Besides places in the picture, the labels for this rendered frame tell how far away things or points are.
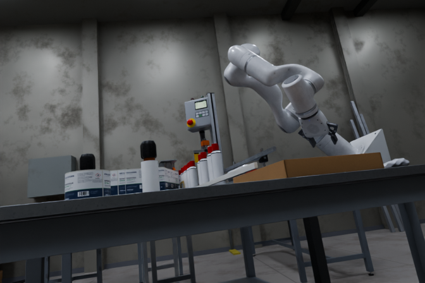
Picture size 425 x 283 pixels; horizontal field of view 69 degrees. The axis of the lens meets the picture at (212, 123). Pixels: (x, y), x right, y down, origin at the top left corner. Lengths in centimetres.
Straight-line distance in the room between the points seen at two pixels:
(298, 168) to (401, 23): 863
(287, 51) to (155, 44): 297
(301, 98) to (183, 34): 611
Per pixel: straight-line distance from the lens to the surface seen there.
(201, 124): 192
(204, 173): 161
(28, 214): 55
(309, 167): 69
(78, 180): 151
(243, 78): 155
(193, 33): 721
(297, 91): 120
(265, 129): 654
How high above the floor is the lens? 79
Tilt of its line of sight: 15 degrees up
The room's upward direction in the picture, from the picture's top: 7 degrees counter-clockwise
